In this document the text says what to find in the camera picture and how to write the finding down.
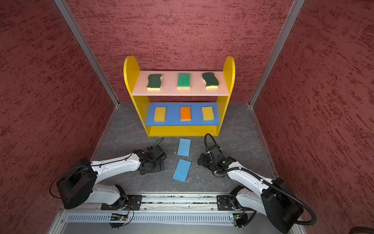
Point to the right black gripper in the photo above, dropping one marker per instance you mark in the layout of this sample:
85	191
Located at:
206	158

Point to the right aluminium corner profile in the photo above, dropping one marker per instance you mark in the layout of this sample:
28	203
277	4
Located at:
286	28

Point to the pink upper shelf board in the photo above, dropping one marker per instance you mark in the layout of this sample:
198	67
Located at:
197	85

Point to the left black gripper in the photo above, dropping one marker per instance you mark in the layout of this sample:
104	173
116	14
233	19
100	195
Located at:
159	167

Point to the small circuit board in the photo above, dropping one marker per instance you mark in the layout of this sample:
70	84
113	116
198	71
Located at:
241	218
119	217

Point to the yellow sponge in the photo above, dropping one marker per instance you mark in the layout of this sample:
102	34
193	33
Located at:
160	114
208	114

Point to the aluminium mounting rail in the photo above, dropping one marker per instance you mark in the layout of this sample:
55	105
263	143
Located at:
189	202

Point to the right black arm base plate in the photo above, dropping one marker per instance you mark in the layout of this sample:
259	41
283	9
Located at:
228	203

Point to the orange sponge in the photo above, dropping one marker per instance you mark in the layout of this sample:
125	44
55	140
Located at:
185	113

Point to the aluminium corner profile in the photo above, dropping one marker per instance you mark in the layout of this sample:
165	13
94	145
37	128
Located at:
286	28
73	25

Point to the left aluminium corner profile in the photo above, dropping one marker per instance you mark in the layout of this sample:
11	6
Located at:
73	25

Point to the dark green wavy sponge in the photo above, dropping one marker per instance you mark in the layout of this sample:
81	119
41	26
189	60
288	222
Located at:
154	82
210	80

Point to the left small circuit board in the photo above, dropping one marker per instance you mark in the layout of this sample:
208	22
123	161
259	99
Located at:
119	217

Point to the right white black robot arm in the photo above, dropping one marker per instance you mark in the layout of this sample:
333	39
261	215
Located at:
271	198

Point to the bright green rectangular sponge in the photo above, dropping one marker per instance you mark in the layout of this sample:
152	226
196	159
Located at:
184	81

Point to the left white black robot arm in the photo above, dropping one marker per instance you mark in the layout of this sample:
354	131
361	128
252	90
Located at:
81	183

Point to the blue lower shelf board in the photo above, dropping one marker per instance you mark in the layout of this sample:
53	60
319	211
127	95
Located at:
173	114

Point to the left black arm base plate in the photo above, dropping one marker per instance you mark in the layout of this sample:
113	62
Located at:
124	203

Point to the light blue sponge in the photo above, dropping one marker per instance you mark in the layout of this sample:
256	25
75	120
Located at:
182	170
184	147

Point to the white slotted cable duct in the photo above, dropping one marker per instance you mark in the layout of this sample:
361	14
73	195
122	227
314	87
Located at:
160	218

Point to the yellow wooden shelf unit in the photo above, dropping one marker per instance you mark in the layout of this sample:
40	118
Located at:
131	71

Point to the right small circuit board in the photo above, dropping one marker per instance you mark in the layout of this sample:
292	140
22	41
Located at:
241	218

